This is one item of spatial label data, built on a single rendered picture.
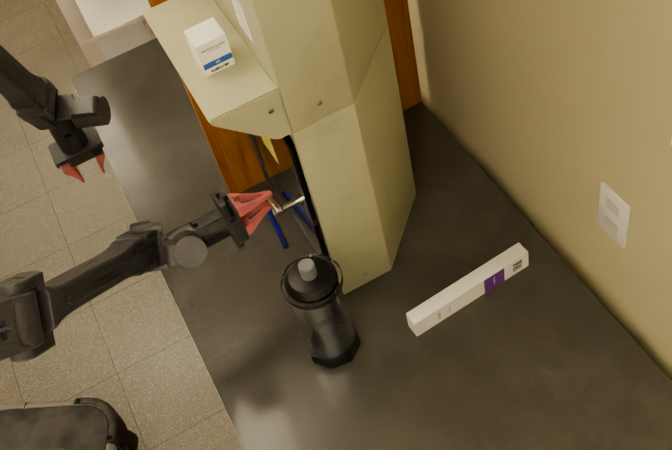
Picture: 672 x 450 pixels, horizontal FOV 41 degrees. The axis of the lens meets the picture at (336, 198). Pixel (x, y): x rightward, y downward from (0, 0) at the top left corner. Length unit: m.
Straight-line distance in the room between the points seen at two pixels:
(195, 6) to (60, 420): 1.49
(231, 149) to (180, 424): 1.16
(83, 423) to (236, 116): 1.49
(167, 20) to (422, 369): 0.76
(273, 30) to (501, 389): 0.76
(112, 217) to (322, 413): 1.89
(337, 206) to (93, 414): 1.30
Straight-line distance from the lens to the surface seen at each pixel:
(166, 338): 2.99
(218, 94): 1.35
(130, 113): 2.27
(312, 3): 1.27
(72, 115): 1.76
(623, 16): 1.28
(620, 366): 1.66
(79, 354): 3.08
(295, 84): 1.34
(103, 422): 2.63
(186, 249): 1.52
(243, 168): 1.94
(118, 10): 2.65
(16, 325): 1.27
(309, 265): 1.48
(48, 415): 2.71
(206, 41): 1.36
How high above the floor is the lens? 2.40
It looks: 50 degrees down
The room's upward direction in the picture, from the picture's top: 16 degrees counter-clockwise
